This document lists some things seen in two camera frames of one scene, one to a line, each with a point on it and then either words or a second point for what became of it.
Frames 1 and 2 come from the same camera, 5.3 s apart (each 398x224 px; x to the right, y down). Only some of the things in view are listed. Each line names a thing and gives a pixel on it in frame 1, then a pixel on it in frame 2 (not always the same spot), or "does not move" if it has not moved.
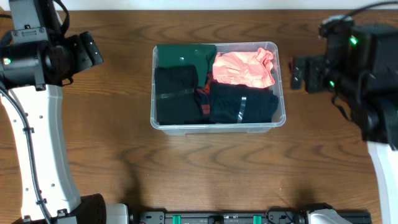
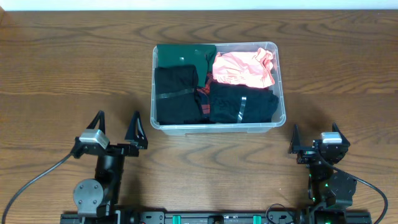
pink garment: (252, 69) does not move
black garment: (176, 96) does not move
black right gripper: (321, 65) → (306, 154)
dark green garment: (201, 56) does not move
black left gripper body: (76, 58) → (120, 152)
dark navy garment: (234, 104) does not move
